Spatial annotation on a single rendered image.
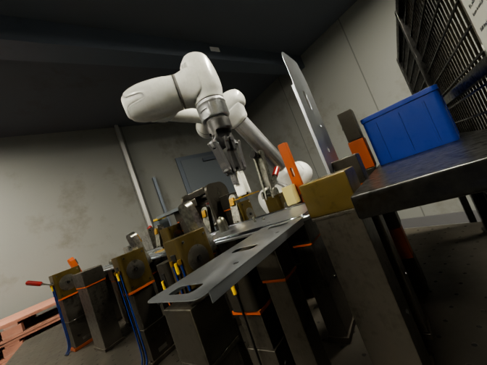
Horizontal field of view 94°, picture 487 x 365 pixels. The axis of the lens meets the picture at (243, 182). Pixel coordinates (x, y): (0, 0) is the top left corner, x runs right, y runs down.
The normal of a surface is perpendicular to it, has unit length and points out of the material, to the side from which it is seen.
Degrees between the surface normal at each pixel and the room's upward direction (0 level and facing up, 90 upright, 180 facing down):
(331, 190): 90
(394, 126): 90
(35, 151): 90
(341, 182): 90
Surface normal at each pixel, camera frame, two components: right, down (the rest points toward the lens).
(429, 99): -0.67, 0.19
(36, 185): 0.53, -0.26
